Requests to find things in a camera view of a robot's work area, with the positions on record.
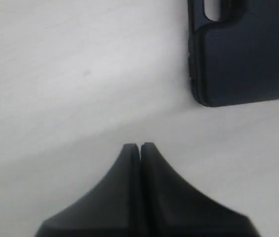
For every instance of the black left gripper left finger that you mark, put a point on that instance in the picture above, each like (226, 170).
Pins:
(112, 208)

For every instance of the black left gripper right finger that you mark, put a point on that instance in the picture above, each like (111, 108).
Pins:
(177, 209)

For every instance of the black plastic carrying case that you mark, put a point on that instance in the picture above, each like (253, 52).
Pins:
(236, 59)

